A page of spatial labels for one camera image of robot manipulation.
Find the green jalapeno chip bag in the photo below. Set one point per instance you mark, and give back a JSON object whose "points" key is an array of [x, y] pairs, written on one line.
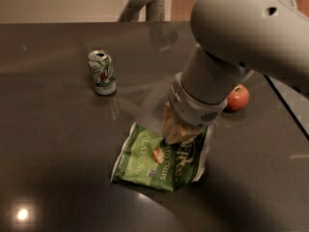
{"points": [[146, 160]]}

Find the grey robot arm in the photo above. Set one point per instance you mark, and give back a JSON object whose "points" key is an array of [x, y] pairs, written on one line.
{"points": [[234, 39]]}

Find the green white 7up can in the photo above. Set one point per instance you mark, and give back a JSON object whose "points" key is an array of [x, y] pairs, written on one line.
{"points": [[101, 69]]}

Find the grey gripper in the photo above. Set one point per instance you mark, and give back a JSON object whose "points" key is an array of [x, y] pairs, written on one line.
{"points": [[193, 106]]}

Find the red apple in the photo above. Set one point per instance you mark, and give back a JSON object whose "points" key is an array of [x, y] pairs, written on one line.
{"points": [[237, 99]]}

